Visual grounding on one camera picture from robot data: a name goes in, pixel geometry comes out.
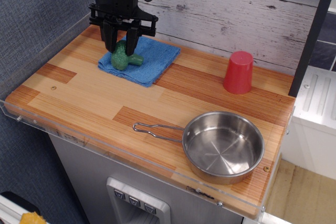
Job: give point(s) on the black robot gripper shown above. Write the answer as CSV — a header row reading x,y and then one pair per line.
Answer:
x,y
122,15

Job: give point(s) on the yellow and black object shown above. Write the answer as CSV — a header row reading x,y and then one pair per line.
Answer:
x,y
32,218

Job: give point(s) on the blue folded cloth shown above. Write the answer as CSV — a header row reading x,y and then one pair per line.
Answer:
x,y
157,56

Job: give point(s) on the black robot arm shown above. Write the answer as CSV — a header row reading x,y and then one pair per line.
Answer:
x,y
115,15

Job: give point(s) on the green toy broccoli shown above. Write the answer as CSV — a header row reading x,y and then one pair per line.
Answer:
x,y
120,60

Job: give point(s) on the black right frame post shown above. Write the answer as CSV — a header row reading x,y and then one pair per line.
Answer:
x,y
314,32

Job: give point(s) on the white toy sink unit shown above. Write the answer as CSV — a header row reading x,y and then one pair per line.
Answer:
x,y
310,139

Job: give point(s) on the silver dispenser button panel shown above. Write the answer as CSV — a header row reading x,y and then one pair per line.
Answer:
x,y
131,205

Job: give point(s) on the red plastic cup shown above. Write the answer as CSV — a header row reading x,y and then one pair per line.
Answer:
x,y
238,78

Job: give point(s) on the grey toy fridge cabinet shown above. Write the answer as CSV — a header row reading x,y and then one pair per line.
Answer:
x,y
88,169

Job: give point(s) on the stainless steel pot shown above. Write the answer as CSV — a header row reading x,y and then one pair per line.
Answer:
x,y
222,147

